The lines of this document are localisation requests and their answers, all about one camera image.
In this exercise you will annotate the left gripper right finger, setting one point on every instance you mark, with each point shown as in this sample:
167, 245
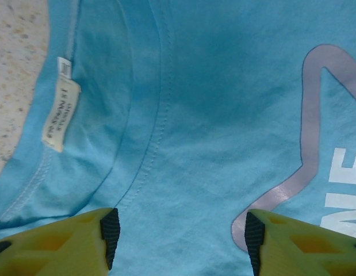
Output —
304, 250

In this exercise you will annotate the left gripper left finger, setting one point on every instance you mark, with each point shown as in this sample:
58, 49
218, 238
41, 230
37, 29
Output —
51, 250

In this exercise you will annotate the light blue t-shirt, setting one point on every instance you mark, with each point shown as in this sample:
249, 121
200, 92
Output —
195, 115

